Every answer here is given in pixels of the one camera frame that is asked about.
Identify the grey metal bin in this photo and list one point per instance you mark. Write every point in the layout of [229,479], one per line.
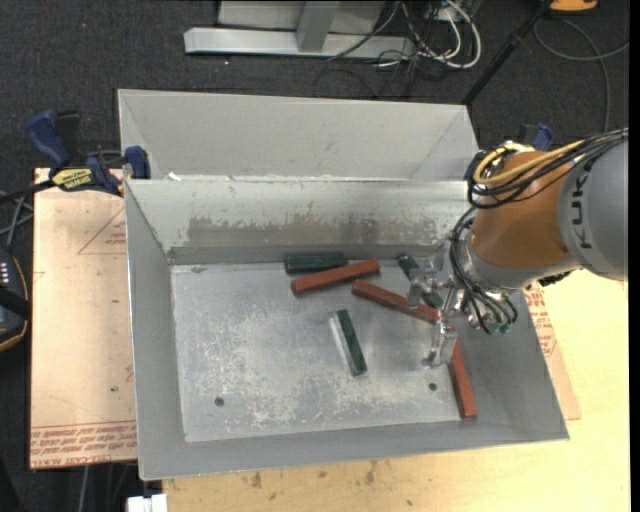
[260,350]

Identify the dark green flat block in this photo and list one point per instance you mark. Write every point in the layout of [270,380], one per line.
[352,345]
[407,265]
[316,262]

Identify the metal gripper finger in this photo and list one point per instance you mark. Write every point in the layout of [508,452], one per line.
[424,287]
[442,332]

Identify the red-brown flat block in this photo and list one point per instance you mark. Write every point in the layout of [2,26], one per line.
[385,297]
[335,277]
[462,385]

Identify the brown cardboard board red print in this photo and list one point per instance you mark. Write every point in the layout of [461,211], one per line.
[80,310]

